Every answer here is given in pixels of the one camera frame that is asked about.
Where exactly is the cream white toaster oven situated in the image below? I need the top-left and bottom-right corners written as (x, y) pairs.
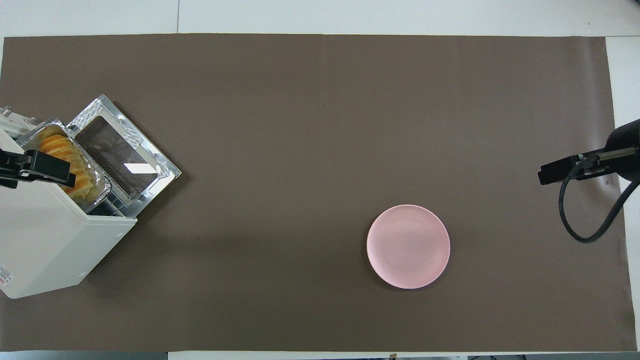
top-left (0, 105), bottom-right (139, 300)

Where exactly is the aluminium foil tray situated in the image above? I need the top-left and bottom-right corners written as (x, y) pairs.
top-left (16, 118), bottom-right (112, 206)

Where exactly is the sliced golden bread loaf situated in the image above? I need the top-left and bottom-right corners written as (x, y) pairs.
top-left (38, 127), bottom-right (96, 199)

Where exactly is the glass oven door metal frame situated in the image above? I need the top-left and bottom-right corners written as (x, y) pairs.
top-left (66, 94), bottom-right (182, 207)

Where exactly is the brown table mat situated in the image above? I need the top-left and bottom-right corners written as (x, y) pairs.
top-left (0, 33), bottom-right (638, 353)

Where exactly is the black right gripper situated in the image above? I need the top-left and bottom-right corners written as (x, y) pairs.
top-left (537, 118), bottom-right (640, 187)

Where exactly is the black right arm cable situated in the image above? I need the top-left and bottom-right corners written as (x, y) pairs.
top-left (558, 162), bottom-right (640, 245)

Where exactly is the metal wire oven rack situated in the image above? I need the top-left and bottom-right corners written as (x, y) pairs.
top-left (86, 191), bottom-right (127, 219)

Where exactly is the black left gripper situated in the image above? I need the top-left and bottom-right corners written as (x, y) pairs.
top-left (0, 149), bottom-right (77, 190)

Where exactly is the pink round plate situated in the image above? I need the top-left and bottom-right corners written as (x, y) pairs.
top-left (366, 204), bottom-right (451, 290)

